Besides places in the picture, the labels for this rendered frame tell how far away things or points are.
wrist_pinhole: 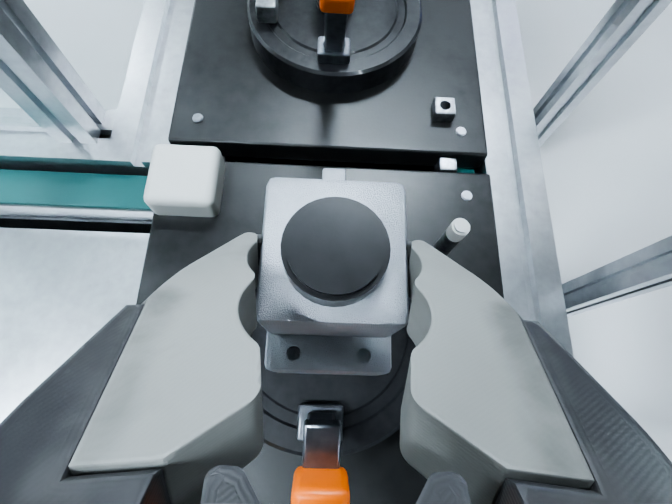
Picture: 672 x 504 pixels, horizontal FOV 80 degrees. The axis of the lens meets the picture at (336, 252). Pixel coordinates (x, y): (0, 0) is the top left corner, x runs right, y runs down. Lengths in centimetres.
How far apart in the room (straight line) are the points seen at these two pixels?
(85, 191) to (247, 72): 15
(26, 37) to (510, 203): 33
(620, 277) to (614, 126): 28
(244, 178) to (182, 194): 5
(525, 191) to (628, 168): 22
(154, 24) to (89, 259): 21
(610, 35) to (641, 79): 27
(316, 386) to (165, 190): 16
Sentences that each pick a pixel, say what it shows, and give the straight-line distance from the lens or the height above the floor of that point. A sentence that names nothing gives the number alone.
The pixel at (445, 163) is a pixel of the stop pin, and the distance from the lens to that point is 32.
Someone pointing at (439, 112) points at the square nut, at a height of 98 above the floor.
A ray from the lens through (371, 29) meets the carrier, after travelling 36.
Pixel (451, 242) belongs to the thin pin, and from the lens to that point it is 18.
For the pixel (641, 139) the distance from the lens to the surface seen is 58.
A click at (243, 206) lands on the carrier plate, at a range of 29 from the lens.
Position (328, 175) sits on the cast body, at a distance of 17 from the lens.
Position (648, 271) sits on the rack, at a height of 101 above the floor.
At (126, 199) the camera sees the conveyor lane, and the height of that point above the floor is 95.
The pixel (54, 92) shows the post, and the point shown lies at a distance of 33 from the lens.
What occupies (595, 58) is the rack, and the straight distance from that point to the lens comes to 38.
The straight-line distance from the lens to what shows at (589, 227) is 49.
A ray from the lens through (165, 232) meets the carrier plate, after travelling 30.
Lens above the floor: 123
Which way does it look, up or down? 71 degrees down
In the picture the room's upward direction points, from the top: 8 degrees clockwise
